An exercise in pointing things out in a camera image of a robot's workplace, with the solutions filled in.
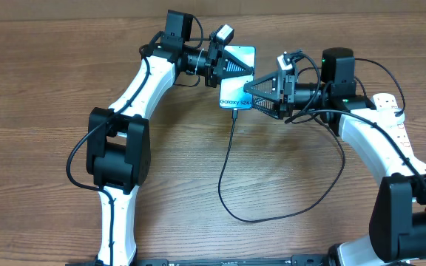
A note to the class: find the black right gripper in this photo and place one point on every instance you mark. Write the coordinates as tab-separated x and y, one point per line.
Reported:
279	82

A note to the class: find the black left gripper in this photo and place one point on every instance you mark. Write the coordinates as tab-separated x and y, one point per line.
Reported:
216	55

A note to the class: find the blue Galaxy S24 smartphone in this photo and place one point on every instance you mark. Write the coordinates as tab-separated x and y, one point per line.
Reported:
232	95

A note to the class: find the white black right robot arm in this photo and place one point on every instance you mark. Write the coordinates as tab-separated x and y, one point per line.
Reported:
373	126

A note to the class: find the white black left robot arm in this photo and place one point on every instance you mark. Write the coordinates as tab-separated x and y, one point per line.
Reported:
118	145

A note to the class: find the white charger plug adapter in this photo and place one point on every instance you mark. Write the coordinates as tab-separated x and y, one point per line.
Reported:
391	116

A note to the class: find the white power strip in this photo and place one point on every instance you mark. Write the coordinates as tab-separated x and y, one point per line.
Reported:
397	132

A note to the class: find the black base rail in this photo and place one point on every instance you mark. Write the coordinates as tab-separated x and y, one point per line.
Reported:
295	260

